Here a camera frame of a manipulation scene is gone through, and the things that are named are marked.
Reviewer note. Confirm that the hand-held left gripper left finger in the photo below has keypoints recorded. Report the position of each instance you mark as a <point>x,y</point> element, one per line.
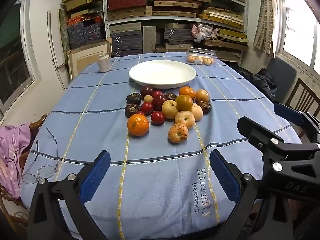
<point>96,172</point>

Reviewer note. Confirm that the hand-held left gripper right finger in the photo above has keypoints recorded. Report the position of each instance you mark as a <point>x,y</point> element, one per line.
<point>225,177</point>

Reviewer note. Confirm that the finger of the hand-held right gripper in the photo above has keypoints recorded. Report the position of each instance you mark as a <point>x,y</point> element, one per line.
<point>252,130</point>
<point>287,111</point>

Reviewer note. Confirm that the dark brown water chestnut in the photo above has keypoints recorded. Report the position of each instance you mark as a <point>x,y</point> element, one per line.
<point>131,110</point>
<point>170,96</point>
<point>204,107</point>

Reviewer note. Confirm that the pale round fruit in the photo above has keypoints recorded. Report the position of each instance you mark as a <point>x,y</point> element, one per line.
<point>197,112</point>

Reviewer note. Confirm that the spotted orange fruit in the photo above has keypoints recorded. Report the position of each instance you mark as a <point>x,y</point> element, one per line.
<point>202,95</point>

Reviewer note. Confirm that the orange mandarin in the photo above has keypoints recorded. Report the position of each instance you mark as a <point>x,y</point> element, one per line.
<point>138,125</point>
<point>187,91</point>

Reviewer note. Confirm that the striped pale persimmon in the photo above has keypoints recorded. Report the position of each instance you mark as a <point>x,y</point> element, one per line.
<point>177,133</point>

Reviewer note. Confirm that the yellow-green mandarin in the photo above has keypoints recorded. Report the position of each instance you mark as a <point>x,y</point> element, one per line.
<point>184,102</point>

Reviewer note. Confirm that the small red tomato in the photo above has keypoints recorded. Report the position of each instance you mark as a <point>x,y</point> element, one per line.
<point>141,113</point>

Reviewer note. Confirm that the pale yellow pear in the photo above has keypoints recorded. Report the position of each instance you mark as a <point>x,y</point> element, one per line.
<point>169,110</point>

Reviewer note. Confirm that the small tan longan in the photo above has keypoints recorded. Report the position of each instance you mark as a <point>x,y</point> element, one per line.
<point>148,98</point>

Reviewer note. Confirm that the dark red plum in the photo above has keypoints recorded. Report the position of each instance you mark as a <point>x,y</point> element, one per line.
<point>147,90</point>
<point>159,101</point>

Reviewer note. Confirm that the white oval plate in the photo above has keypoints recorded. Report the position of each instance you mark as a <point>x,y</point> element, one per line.
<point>162,73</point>

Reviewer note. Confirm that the blue-grey chair cushion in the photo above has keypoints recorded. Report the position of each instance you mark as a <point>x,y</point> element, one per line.
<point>282,75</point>

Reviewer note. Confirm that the black jacket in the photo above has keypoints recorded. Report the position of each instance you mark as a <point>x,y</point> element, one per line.
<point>260,80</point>

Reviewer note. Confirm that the blue checked tablecloth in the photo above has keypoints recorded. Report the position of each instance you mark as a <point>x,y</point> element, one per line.
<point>100,130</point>

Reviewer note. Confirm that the bright window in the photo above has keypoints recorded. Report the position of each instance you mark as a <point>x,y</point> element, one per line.
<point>300,30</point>

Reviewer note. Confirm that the pink cloth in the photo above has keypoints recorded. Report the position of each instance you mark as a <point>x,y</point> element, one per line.
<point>12,150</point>

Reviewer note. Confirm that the clear plastic clamshell box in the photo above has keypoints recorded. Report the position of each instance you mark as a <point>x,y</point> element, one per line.
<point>201,52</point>

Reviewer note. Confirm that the beige patterned curtain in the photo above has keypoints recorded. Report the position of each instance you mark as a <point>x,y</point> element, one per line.
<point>265,17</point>

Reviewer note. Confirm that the white drink can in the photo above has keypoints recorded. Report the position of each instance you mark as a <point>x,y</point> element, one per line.
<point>104,63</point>

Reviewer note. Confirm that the crumpled pink plastic bag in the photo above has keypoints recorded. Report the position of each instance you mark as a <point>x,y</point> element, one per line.
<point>203,31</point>

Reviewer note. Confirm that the beige framed panel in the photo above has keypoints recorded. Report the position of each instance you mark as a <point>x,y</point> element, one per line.
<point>85,57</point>

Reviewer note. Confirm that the stack of dark grey boxes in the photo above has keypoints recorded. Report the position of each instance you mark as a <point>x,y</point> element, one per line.
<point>178,36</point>
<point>126,41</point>

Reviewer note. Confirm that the white panel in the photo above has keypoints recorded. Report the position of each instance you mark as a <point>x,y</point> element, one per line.
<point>55,42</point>

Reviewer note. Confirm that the grey woven upright board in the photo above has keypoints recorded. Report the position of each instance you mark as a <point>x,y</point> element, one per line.
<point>149,40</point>

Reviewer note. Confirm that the stack of patterned blue boxes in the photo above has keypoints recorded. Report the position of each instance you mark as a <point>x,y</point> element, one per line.
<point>85,31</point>

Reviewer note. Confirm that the dark window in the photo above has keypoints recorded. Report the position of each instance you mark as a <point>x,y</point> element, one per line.
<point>12,55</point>

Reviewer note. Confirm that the shelf of stacked flat boxes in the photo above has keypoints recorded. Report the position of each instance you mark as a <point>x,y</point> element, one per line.
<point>175,6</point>

